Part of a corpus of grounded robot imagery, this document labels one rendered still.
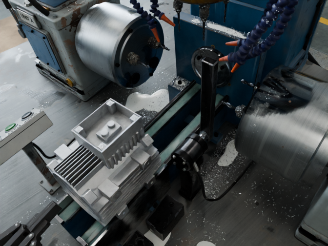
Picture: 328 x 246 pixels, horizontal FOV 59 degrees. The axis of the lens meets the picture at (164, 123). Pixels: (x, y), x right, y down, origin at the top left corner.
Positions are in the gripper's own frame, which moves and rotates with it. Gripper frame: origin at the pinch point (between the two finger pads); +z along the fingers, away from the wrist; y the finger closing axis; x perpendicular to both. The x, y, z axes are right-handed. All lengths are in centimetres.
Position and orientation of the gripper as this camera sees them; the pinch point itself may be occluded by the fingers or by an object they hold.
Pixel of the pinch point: (45, 217)
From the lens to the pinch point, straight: 69.6
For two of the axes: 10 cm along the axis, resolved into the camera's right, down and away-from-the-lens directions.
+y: -7.7, -4.5, 4.6
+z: 6.2, -7.1, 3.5
